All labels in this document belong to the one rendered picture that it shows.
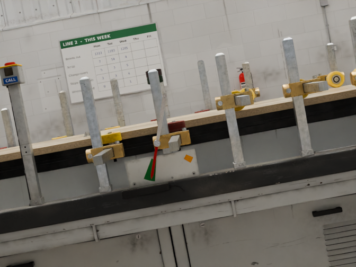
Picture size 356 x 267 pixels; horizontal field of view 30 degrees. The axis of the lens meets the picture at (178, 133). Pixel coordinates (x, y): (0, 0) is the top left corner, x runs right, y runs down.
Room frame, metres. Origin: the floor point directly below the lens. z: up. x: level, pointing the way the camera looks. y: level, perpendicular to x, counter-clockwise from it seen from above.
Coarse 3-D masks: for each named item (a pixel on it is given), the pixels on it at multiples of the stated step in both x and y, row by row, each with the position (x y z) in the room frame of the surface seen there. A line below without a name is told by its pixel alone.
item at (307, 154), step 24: (240, 168) 2.39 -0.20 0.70; (264, 168) 2.38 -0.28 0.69; (288, 168) 2.38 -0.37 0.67; (312, 168) 2.38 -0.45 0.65; (336, 168) 2.37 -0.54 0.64; (120, 192) 2.40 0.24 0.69; (168, 192) 2.39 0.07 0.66; (192, 192) 2.39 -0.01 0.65; (216, 192) 2.39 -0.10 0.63; (0, 216) 2.41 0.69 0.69; (24, 216) 2.41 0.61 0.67; (48, 216) 2.41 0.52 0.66; (72, 216) 2.41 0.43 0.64; (96, 216) 2.41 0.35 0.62
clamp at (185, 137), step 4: (172, 132) 2.45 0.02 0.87; (176, 132) 2.41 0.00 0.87; (180, 132) 2.41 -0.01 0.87; (184, 132) 2.41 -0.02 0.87; (188, 132) 2.41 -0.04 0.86; (156, 136) 2.43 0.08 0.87; (160, 136) 2.41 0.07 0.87; (164, 136) 2.41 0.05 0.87; (168, 136) 2.41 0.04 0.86; (180, 136) 2.41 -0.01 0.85; (184, 136) 2.41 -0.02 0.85; (188, 136) 2.41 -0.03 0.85; (160, 140) 2.41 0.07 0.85; (164, 140) 2.41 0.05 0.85; (168, 140) 2.41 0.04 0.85; (184, 140) 2.41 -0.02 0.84; (188, 140) 2.41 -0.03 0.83; (164, 144) 2.41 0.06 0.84; (184, 144) 2.41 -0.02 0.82; (160, 148) 2.41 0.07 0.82; (164, 148) 2.41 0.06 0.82
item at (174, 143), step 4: (172, 136) 2.39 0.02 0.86; (176, 136) 2.34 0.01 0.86; (172, 140) 2.14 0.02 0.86; (176, 140) 2.10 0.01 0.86; (180, 140) 2.37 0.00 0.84; (168, 144) 2.08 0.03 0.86; (172, 144) 2.08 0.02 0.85; (176, 144) 2.08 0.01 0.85; (180, 144) 2.29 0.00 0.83; (172, 148) 2.08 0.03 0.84; (176, 148) 2.08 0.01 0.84
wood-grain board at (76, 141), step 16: (320, 96) 2.56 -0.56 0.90; (336, 96) 2.56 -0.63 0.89; (352, 96) 2.55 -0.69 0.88; (208, 112) 3.08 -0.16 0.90; (224, 112) 2.69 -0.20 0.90; (240, 112) 2.57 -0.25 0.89; (256, 112) 2.57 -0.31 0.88; (128, 128) 2.93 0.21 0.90; (144, 128) 2.58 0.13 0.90; (32, 144) 3.23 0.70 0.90; (48, 144) 2.80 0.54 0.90; (64, 144) 2.59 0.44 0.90; (80, 144) 2.59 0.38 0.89; (0, 160) 2.60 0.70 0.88
